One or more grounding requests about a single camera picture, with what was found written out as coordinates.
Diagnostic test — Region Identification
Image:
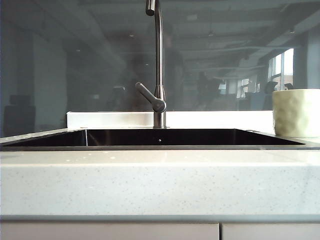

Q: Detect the pale green ceramic mug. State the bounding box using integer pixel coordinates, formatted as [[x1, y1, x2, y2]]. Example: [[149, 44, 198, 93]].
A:
[[272, 88, 320, 139]]

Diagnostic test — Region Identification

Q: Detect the tall steel gooseneck faucet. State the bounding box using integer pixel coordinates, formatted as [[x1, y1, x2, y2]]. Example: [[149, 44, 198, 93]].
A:
[[145, 0, 168, 129]]

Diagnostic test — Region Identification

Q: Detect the black undermount sink basin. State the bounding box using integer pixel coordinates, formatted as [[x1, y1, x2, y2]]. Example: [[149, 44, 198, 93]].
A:
[[0, 127, 320, 151]]

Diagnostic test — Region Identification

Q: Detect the narrow grey cabinet door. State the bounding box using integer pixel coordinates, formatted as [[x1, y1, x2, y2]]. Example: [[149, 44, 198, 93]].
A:
[[221, 222, 320, 240]]

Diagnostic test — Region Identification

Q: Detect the white backsplash ledge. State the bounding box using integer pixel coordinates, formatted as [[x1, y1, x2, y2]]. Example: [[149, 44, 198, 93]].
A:
[[66, 110, 276, 131]]

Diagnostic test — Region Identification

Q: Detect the wide grey cabinet door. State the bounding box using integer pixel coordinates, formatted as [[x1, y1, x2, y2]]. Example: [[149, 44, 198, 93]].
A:
[[0, 222, 221, 240]]

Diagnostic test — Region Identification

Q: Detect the steel faucet lever handle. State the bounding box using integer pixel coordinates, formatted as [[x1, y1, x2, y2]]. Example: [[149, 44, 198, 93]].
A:
[[135, 82, 167, 113]]

